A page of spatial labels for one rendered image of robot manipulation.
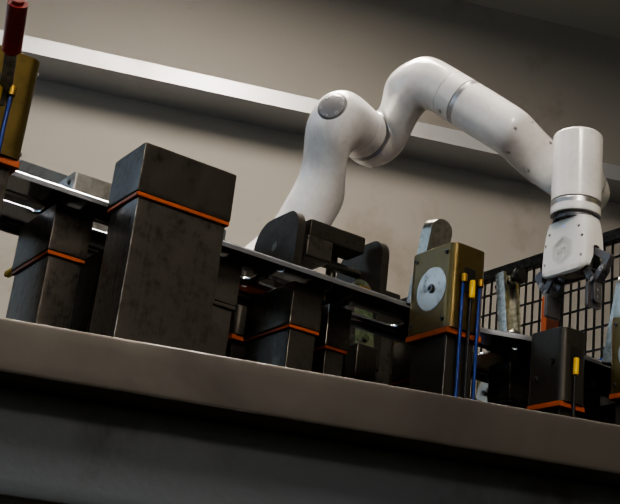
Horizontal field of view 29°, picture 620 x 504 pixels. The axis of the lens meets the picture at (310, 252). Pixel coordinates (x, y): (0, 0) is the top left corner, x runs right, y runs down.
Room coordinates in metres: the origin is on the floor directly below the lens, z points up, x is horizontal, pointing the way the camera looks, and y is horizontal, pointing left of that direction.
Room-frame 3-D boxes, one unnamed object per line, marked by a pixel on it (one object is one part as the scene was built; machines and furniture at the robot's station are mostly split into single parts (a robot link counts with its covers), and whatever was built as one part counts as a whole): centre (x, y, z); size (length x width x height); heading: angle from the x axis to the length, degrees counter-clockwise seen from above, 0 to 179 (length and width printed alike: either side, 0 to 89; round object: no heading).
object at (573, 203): (1.86, -0.44, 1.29); 0.09 x 0.08 x 0.03; 32
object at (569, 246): (1.86, -0.44, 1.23); 0.10 x 0.07 x 0.11; 32
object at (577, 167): (1.86, -0.44, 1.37); 0.09 x 0.08 x 0.13; 153
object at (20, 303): (1.39, 0.32, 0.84); 0.12 x 0.05 x 0.29; 32
